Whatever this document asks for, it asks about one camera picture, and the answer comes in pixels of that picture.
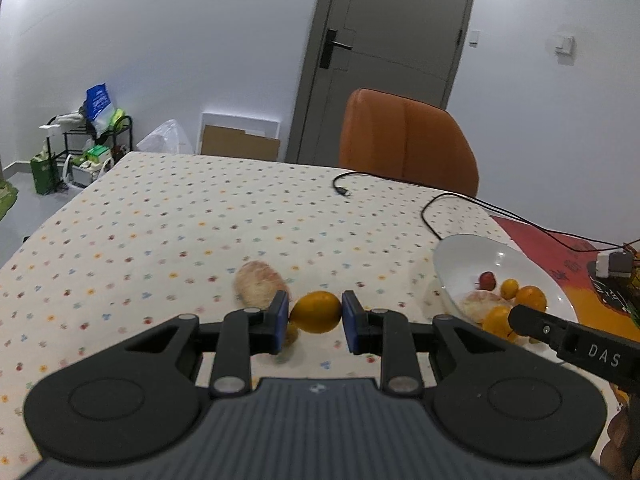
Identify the peeled pomelo segment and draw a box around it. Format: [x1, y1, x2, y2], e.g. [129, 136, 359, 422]
[458, 290, 512, 325]

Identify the red plum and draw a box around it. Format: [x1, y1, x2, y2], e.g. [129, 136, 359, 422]
[477, 271, 497, 292]

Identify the small peeled pomelo piece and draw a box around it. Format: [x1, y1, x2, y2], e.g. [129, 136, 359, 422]
[234, 260, 290, 309]

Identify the yellow green fruit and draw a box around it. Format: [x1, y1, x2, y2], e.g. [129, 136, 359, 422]
[290, 290, 342, 334]

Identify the large orange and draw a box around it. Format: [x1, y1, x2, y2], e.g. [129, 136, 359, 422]
[482, 306, 518, 342]

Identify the small yellow kumquat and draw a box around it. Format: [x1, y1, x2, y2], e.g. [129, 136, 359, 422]
[283, 322, 299, 347]

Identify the red orange cartoon mat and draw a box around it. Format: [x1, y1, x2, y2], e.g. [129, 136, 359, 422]
[494, 217, 639, 479]

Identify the white power adapter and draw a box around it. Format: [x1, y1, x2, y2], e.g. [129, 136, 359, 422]
[596, 250, 634, 278]

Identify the kumquat in bowl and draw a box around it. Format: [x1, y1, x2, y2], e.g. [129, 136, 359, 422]
[500, 278, 520, 300]

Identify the white ceramic bowl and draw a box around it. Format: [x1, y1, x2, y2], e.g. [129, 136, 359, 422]
[432, 233, 580, 348]

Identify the floral white tablecloth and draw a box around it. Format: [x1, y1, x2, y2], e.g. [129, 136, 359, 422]
[1, 154, 518, 479]

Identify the white plastic shopping bag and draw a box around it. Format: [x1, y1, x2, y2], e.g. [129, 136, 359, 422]
[62, 155, 114, 190]

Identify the green leaf floor mat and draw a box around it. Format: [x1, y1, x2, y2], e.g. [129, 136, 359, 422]
[0, 180, 18, 220]

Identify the clear plastic bag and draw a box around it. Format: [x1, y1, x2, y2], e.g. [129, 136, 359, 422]
[137, 119, 194, 155]

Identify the brown cardboard sheet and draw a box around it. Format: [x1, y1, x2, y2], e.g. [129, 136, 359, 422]
[200, 126, 280, 162]

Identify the black metal shelf rack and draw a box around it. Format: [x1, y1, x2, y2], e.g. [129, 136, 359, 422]
[41, 110, 134, 192]

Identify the orange leather chair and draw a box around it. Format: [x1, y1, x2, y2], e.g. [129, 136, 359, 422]
[338, 88, 480, 196]

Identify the blue white package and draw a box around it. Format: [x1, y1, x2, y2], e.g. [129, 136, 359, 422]
[84, 84, 115, 133]

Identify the grey door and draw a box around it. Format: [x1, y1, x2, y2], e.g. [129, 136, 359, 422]
[285, 0, 473, 166]

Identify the long black cable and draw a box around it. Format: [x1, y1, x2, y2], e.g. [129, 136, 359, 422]
[420, 192, 640, 255]

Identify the black usb cable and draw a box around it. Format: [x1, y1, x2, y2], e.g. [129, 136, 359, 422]
[331, 170, 402, 198]

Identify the white board against wall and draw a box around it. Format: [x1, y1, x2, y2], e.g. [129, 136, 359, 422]
[198, 112, 281, 152]

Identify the white wall switch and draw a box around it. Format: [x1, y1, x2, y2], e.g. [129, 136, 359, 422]
[553, 35, 575, 58]

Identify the small white wall plate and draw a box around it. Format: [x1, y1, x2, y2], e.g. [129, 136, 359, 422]
[469, 30, 480, 47]

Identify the black door handle lock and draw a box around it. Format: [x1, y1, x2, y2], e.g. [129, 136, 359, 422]
[318, 28, 352, 70]

